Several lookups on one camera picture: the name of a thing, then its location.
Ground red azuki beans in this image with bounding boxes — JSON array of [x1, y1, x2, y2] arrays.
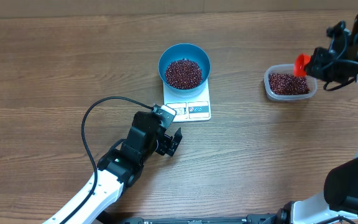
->
[[165, 58, 203, 90]]

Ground red measuring scoop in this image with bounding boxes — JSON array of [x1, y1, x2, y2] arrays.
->
[[293, 54, 311, 77]]

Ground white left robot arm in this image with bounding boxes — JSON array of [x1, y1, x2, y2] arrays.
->
[[46, 129, 182, 223]]

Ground clear plastic container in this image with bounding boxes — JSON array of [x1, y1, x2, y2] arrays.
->
[[264, 64, 318, 101]]

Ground teal plastic bowl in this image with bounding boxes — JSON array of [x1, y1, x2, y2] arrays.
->
[[158, 43, 211, 95]]

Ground white digital kitchen scale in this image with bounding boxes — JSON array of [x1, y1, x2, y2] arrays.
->
[[163, 80, 211, 123]]

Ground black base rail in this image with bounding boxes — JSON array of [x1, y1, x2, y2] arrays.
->
[[98, 203, 334, 224]]

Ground brown cardboard backdrop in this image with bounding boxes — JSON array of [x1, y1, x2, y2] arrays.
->
[[0, 0, 358, 18]]

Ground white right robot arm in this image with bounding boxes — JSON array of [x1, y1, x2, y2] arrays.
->
[[269, 15, 358, 223]]

